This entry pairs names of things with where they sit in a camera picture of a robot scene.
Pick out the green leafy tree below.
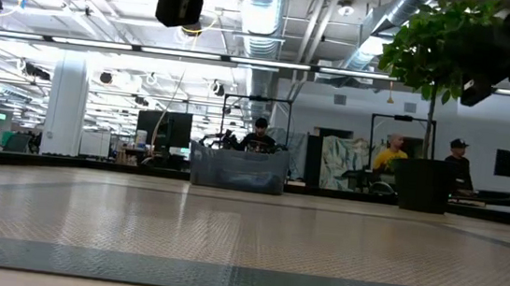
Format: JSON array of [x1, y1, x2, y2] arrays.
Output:
[[368, 0, 510, 167]]

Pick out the beige mat grey border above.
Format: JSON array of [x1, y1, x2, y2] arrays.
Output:
[[0, 159, 510, 286]]

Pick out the person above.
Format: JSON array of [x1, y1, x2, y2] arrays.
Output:
[[238, 115, 282, 156], [371, 130, 412, 176], [440, 136, 479, 194]]

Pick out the black frame stand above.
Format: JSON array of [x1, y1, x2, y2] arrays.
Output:
[[367, 110, 439, 162], [218, 92, 295, 156]]

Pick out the black cabinet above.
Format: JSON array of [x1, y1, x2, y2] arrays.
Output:
[[302, 133, 326, 189]]

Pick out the white pillar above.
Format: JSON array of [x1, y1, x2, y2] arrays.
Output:
[[38, 57, 92, 158]]

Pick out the teal patterned cloth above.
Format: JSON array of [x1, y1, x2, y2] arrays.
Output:
[[318, 134, 377, 194]]

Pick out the black computer monitor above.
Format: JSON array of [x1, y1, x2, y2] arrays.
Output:
[[135, 107, 194, 157]]

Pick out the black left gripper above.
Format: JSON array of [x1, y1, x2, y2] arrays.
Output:
[[152, 0, 252, 36]]

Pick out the silver ventilation duct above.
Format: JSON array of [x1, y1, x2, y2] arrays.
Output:
[[229, 0, 291, 121]]

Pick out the grey storage bin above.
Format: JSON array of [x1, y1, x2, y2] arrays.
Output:
[[186, 139, 291, 196]]

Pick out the black plant pot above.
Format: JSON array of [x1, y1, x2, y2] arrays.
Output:
[[388, 154, 454, 216]]

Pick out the white cabinet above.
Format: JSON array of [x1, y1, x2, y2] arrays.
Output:
[[78, 128, 113, 160]]

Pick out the small black monitor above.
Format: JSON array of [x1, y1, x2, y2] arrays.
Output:
[[493, 148, 510, 178]]

